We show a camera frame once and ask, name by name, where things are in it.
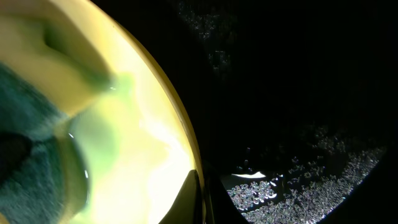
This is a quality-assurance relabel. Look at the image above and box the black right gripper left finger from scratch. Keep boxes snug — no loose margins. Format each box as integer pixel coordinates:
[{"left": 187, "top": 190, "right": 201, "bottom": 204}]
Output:
[{"left": 159, "top": 170, "right": 203, "bottom": 224}]

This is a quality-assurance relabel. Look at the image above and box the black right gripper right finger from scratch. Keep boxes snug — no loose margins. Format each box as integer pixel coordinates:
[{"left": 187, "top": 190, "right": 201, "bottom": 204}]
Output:
[{"left": 205, "top": 164, "right": 249, "bottom": 224}]

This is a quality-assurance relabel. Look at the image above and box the yellow plate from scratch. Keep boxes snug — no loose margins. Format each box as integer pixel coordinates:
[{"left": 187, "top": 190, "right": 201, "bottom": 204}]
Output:
[{"left": 65, "top": 1, "right": 203, "bottom": 223}]

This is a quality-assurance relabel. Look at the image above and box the green yellow scrub sponge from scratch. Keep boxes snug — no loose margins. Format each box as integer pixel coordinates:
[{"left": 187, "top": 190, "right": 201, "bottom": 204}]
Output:
[{"left": 1, "top": 1, "right": 112, "bottom": 223}]

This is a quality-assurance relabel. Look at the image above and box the round black tray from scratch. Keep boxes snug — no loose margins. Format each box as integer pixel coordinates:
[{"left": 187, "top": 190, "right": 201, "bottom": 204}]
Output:
[{"left": 97, "top": 1, "right": 397, "bottom": 223}]

